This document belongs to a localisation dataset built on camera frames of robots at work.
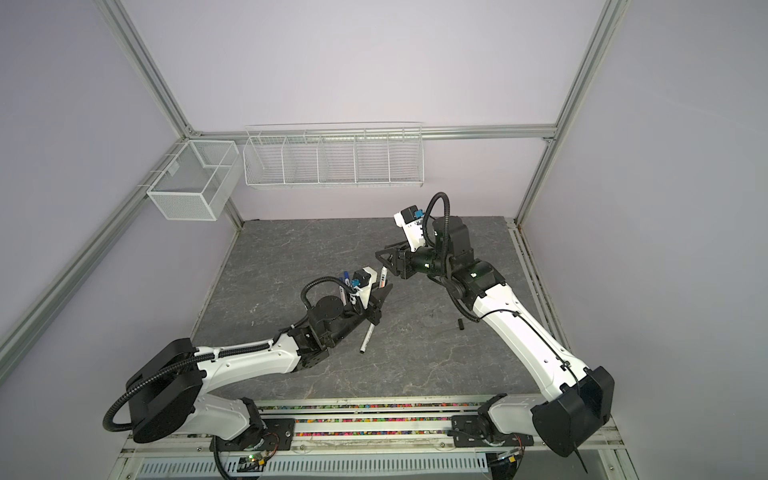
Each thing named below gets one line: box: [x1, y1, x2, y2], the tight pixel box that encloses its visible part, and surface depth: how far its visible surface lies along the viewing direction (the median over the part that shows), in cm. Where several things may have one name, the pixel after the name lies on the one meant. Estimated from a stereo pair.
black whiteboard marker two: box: [359, 323, 375, 354], surface depth 91 cm
